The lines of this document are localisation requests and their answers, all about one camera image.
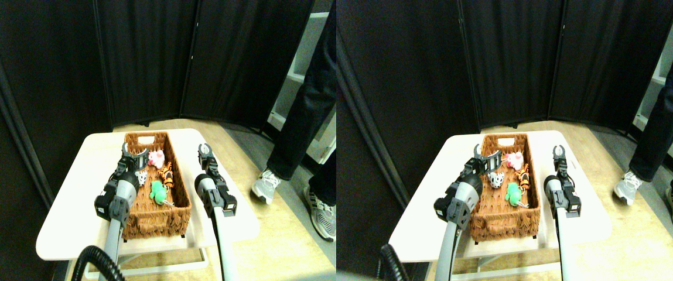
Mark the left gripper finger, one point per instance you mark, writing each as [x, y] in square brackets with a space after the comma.
[477, 153]
[126, 151]
[491, 162]
[140, 160]

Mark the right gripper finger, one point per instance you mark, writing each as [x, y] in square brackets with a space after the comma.
[209, 153]
[556, 156]
[201, 155]
[563, 154]

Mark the pink toy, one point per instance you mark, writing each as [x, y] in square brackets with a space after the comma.
[157, 159]
[513, 161]

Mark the white black-spotted toy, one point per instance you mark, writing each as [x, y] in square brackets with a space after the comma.
[495, 180]
[142, 178]

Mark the orange tiger toy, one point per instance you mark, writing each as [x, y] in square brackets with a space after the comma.
[524, 177]
[167, 175]

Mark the green toy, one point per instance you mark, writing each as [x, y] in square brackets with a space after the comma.
[513, 194]
[158, 192]

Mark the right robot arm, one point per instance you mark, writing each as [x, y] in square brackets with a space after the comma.
[224, 252]
[564, 252]

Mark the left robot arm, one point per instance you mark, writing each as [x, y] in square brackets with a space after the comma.
[112, 240]
[448, 252]

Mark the low white table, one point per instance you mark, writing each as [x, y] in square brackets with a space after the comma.
[87, 170]
[439, 170]

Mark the brown wicker basket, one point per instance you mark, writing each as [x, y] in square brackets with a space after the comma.
[509, 221]
[157, 219]

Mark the grey curtain stand pole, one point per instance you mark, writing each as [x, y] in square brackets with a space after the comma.
[13, 104]
[371, 126]

